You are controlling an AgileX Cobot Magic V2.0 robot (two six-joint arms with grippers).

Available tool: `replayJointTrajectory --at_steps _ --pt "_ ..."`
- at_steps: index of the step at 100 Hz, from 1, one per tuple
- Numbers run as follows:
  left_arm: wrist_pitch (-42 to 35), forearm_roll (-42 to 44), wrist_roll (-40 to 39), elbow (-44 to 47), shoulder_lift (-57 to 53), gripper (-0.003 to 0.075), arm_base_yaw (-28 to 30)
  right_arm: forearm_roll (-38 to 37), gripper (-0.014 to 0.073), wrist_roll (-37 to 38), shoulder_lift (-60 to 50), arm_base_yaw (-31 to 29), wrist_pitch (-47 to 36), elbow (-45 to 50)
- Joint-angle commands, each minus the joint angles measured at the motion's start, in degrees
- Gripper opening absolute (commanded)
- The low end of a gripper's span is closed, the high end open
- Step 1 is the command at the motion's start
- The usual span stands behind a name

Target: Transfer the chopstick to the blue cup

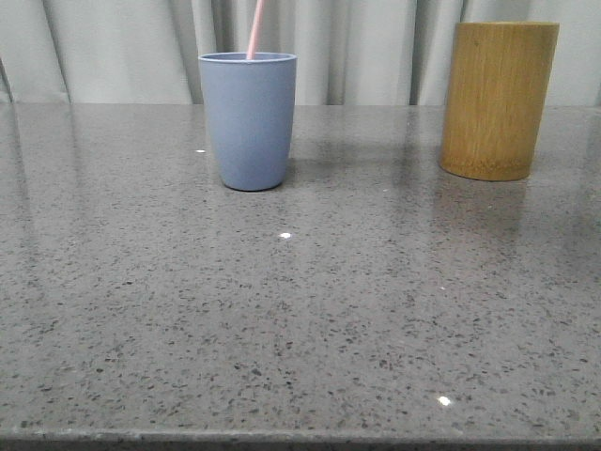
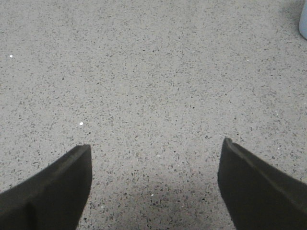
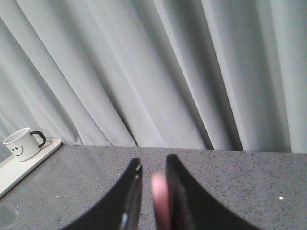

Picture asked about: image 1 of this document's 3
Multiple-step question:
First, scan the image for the blue plastic cup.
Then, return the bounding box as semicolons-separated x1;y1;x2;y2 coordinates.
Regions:
198;53;297;192

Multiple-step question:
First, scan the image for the pink chopstick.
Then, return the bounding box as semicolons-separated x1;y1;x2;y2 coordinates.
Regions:
245;0;265;60

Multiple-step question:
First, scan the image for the bamboo cylindrical holder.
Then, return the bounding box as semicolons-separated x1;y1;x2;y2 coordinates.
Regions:
439;22;560;181

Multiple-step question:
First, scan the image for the grey pleated curtain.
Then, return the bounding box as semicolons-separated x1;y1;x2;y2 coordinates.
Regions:
1;1;600;106

